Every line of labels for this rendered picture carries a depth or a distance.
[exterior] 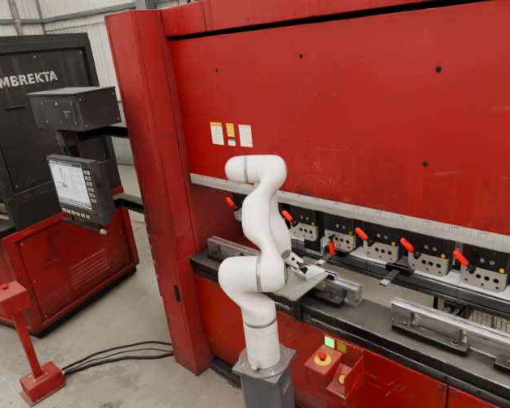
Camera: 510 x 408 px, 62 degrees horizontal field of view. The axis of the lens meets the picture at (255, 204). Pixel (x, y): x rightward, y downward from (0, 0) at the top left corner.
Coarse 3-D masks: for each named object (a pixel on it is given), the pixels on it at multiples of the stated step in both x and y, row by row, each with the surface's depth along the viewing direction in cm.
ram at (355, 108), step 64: (192, 64) 221; (256, 64) 192; (320, 64) 170; (384, 64) 153; (448, 64) 138; (192, 128) 239; (256, 128) 206; (320, 128) 180; (384, 128) 161; (448, 128) 145; (320, 192) 192; (384, 192) 170; (448, 192) 152
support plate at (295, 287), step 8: (288, 272) 214; (288, 280) 207; (296, 280) 206; (304, 280) 205; (312, 280) 204; (320, 280) 204; (288, 288) 200; (296, 288) 199; (304, 288) 199; (288, 296) 194; (296, 296) 193
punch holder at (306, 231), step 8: (296, 208) 205; (304, 208) 201; (296, 216) 206; (304, 216) 203; (312, 216) 199; (320, 216) 202; (304, 224) 204; (320, 224) 204; (296, 232) 210; (304, 232) 206; (312, 232) 202; (320, 232) 205; (312, 240) 204
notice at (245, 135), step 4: (240, 128) 213; (244, 128) 211; (248, 128) 209; (240, 132) 214; (244, 132) 212; (248, 132) 210; (240, 136) 214; (244, 136) 213; (248, 136) 211; (240, 140) 215; (244, 140) 213; (248, 140) 212; (252, 140) 210; (240, 144) 216; (244, 144) 214; (248, 144) 213; (252, 144) 211
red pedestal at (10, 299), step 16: (0, 288) 269; (16, 288) 267; (0, 304) 255; (16, 304) 261; (16, 320) 270; (32, 352) 282; (32, 368) 284; (48, 368) 296; (32, 384) 283; (48, 384) 287; (64, 384) 295; (32, 400) 281
